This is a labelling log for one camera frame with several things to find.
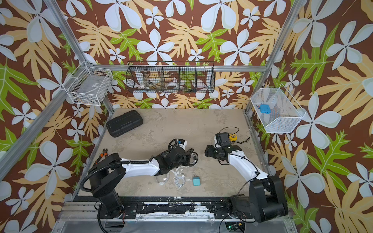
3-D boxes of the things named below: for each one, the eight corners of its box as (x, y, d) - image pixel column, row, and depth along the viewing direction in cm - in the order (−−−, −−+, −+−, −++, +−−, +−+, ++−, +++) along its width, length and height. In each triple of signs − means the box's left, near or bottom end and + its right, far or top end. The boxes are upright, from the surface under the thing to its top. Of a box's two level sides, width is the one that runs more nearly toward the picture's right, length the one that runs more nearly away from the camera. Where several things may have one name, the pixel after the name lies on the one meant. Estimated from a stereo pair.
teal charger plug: (192, 185, 84) (192, 184, 83) (192, 177, 87) (192, 176, 86) (200, 185, 84) (200, 184, 83) (199, 177, 87) (200, 176, 86)
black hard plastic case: (114, 140, 103) (110, 135, 99) (107, 127, 110) (104, 122, 106) (145, 124, 113) (143, 119, 108) (137, 113, 120) (135, 108, 115)
